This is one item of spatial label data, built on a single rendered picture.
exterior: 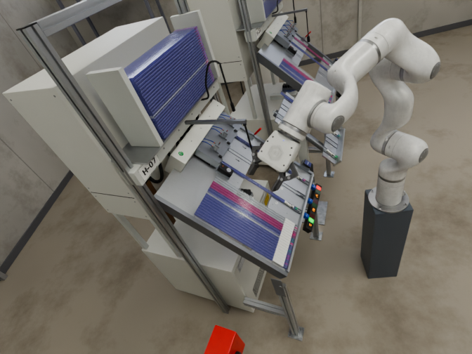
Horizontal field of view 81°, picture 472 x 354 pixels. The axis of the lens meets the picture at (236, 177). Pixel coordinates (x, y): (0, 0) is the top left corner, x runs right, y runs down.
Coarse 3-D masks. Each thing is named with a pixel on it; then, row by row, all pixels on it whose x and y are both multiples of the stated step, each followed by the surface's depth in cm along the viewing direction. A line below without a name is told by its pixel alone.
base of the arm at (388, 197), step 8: (384, 184) 134; (392, 184) 131; (400, 184) 131; (376, 192) 144; (384, 192) 137; (392, 192) 135; (400, 192) 136; (376, 200) 146; (384, 200) 141; (392, 200) 139; (400, 200) 141; (408, 200) 142; (376, 208) 143; (384, 208) 142; (392, 208) 141; (400, 208) 140
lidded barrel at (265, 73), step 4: (260, 64) 383; (260, 68) 388; (264, 68) 388; (264, 72) 392; (268, 72) 393; (252, 76) 402; (264, 76) 396; (268, 76) 397; (276, 76) 405; (252, 80) 408; (264, 80) 400; (268, 80) 401; (276, 80) 409
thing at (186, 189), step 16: (240, 144) 159; (256, 144) 165; (192, 160) 140; (224, 160) 148; (240, 160) 153; (176, 176) 131; (192, 176) 135; (208, 176) 139; (240, 176) 147; (160, 192) 124; (176, 192) 127; (192, 192) 131; (192, 208) 127; (208, 224) 126
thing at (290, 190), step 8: (296, 168) 169; (304, 176) 168; (288, 184) 159; (296, 184) 162; (304, 184) 165; (280, 192) 154; (288, 192) 156; (296, 192) 159; (304, 192) 162; (272, 200) 148; (288, 200) 153; (296, 200) 156; (272, 208) 146; (280, 208) 148; (288, 208) 151; (288, 216) 148; (296, 216) 150; (296, 224) 148; (264, 256) 130
